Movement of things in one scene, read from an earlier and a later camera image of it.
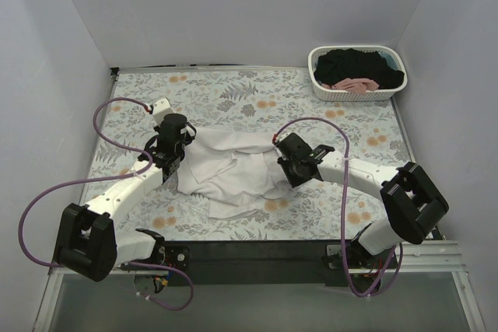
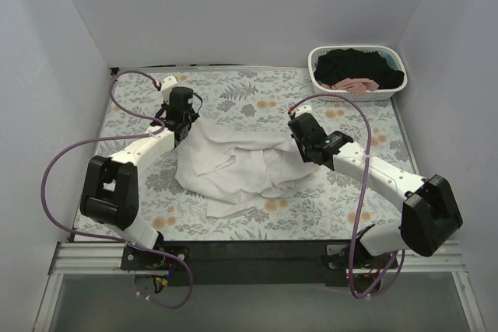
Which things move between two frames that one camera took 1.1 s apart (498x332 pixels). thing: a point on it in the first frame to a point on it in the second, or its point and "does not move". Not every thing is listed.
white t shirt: [230, 170] does not move
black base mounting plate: [277, 263] does not move
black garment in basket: [332, 65] does not move
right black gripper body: [292, 172] to [304, 149]
